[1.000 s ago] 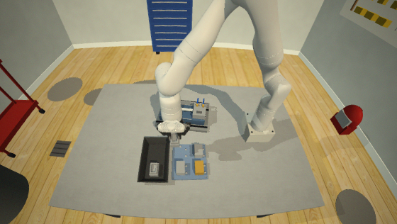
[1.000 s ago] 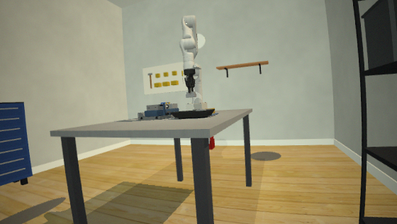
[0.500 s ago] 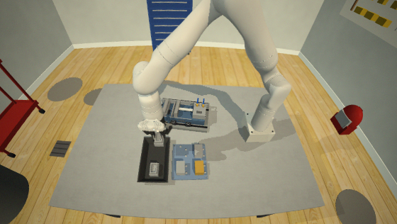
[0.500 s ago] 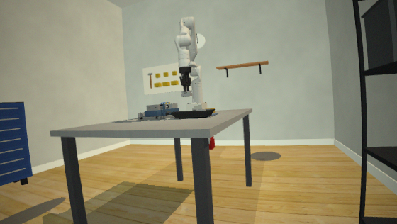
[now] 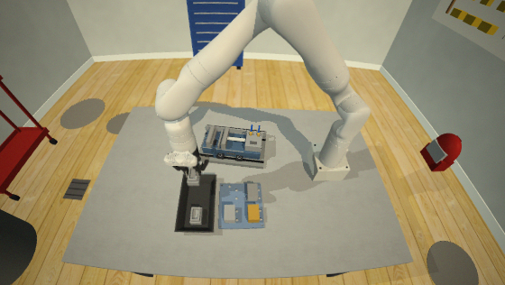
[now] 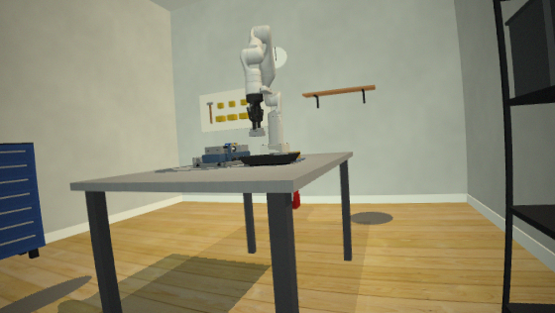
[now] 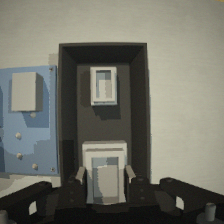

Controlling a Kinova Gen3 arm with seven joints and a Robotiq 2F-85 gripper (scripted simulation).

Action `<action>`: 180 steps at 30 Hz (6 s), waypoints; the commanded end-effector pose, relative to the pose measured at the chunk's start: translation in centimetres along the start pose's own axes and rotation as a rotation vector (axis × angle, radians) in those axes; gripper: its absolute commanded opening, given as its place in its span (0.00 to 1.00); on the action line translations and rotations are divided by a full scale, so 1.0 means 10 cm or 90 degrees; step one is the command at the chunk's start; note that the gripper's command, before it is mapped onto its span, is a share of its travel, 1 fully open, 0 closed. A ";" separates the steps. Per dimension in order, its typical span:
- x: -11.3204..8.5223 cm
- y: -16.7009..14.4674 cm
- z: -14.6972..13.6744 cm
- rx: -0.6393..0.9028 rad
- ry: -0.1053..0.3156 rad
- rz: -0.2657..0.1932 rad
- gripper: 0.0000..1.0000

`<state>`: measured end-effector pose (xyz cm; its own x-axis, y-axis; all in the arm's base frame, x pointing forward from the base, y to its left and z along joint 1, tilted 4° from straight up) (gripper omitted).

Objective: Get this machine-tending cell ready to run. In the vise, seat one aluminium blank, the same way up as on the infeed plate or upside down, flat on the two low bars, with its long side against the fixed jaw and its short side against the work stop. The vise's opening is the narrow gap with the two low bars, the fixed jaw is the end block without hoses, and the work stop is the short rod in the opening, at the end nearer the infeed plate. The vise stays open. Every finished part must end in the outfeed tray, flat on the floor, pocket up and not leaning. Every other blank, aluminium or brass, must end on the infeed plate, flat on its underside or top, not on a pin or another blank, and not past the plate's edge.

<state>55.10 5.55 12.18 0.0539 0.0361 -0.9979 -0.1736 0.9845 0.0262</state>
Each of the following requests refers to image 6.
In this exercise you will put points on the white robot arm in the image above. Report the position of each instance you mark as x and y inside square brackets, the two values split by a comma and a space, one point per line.
[266, 73]

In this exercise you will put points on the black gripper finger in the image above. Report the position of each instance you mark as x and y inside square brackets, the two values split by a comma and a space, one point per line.
[254, 116]
[260, 117]

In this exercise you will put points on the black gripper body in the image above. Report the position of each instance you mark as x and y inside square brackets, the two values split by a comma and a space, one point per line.
[255, 99]

